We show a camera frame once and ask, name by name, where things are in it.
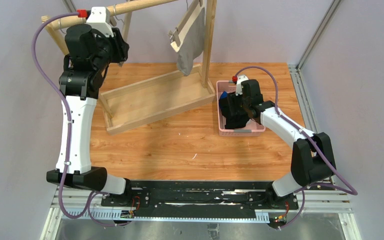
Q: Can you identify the black underwear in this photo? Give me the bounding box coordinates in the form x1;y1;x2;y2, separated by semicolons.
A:
218;91;250;130

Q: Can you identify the empty wooden hanger left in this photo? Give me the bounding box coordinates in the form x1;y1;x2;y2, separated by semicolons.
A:
58;18;67;35

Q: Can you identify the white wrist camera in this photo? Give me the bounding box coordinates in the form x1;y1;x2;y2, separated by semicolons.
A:
232;74;249;96
86;6;114;38

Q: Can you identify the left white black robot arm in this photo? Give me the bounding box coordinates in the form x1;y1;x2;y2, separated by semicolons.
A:
46;23;133;202

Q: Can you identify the pink plastic basket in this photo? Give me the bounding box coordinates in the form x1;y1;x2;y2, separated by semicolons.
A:
216;80;266;137

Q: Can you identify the aluminium frame post left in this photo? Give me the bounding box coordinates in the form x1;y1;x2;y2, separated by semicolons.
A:
62;0;77;13

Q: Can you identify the wooden hanger with grey underwear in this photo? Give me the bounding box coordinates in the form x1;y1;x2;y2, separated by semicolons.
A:
168;0;206;53

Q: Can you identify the aluminium frame post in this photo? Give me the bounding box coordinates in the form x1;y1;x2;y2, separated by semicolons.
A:
62;0;77;13
288;0;342;132

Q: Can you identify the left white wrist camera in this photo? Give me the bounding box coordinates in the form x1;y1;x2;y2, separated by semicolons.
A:
86;6;114;38

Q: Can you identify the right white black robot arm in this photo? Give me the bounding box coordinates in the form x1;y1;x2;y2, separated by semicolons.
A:
226;75;336;202

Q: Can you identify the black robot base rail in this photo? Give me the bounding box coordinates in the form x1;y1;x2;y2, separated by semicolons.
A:
91;180;299;219

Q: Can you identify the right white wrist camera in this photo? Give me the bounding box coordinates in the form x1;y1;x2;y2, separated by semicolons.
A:
232;74;249;96

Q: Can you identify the wooden clothes rack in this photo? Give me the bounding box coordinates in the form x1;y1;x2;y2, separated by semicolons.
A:
42;0;216;135

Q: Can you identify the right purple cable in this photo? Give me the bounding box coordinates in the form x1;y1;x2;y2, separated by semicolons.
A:
235;65;359;229

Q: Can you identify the grey underwear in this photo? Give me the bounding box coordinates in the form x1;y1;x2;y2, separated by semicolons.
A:
176;8;206;76

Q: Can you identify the aluminium frame post right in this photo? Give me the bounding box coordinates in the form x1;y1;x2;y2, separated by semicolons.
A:
288;0;342;132

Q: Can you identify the blue white underwear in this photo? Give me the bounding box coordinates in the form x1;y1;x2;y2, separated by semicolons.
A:
219;91;228;101

